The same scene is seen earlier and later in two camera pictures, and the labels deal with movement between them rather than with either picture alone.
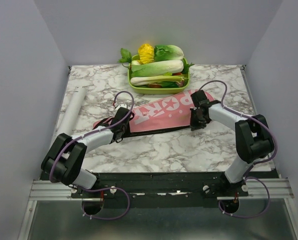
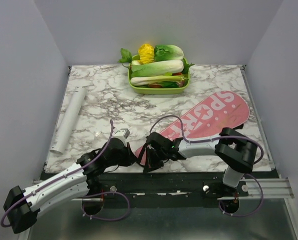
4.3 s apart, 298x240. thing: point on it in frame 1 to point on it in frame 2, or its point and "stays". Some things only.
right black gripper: [197, 120] to [151, 155]
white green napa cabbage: [160, 68] stays
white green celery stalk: [137, 81] stays
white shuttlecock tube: [71, 111] stays
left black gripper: [119, 130] to [125, 155]
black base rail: [165, 186] stays
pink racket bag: [172, 114] to [226, 110]
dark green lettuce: [167, 52] stays
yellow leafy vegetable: [146, 53] stays
